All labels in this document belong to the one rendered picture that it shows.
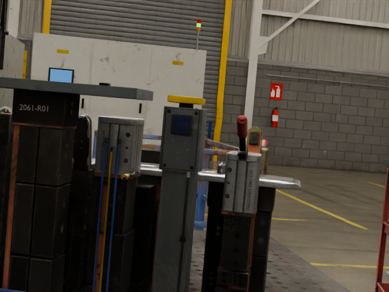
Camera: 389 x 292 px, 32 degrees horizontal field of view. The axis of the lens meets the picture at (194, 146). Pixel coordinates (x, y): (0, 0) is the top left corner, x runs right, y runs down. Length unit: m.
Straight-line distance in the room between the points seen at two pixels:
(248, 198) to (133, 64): 8.25
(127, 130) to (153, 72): 8.21
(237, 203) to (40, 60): 8.25
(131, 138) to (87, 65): 8.14
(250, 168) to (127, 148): 0.25
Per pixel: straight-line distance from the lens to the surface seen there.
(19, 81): 1.23
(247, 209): 1.34
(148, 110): 9.55
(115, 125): 1.36
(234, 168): 1.33
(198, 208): 4.69
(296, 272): 1.99
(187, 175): 1.18
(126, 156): 1.36
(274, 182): 1.44
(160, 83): 9.57
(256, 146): 1.66
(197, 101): 1.18
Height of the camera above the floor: 1.14
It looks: 3 degrees down
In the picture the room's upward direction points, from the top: 5 degrees clockwise
